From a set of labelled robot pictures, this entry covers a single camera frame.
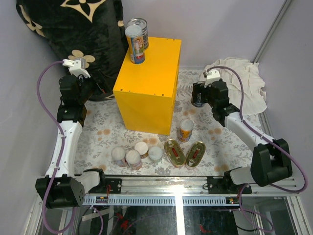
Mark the gold oval tin right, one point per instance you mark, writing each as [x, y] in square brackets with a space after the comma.
[195, 155]

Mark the yellow wooden shelf cabinet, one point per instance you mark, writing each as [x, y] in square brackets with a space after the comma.
[145, 93]

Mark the gold oval tin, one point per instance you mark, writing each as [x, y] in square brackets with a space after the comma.
[174, 153]
[195, 155]

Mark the yellow orange can plastic lid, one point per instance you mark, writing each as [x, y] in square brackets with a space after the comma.
[185, 130]

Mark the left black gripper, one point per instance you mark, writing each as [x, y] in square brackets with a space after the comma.
[99, 91]

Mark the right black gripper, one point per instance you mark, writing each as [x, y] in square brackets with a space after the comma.
[199, 88]

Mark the silver can with clear lid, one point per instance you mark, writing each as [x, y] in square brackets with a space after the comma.
[155, 154]

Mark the can with white lid front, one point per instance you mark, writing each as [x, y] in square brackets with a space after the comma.
[133, 158]

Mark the aluminium corner post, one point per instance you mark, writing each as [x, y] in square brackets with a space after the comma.
[274, 26]

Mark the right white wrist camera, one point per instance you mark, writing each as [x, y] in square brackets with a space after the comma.
[211, 76]

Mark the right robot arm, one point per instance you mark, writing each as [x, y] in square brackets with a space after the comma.
[270, 162]

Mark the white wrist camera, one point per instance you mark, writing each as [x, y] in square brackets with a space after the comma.
[77, 67]
[211, 76]

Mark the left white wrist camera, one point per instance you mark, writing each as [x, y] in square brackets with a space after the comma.
[77, 67]

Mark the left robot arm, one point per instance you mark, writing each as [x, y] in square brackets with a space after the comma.
[60, 188]

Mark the can with white lid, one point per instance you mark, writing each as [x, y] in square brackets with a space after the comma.
[142, 149]
[133, 158]
[118, 156]

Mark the floral patterned table mat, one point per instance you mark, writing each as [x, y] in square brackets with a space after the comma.
[105, 143]

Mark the can with white lid back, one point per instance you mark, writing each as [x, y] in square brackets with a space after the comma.
[142, 149]

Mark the tall porridge can plastic lid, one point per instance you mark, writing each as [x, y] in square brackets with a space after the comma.
[136, 44]

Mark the black floral plush blanket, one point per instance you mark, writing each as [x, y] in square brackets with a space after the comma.
[88, 29]

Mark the blue soup can top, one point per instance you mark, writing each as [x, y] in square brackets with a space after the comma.
[143, 24]

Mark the can with white lid leftmost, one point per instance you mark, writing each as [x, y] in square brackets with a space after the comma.
[118, 156]

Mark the gold oval tin left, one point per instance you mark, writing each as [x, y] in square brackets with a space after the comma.
[174, 153]

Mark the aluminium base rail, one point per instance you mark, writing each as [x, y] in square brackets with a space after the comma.
[147, 205]

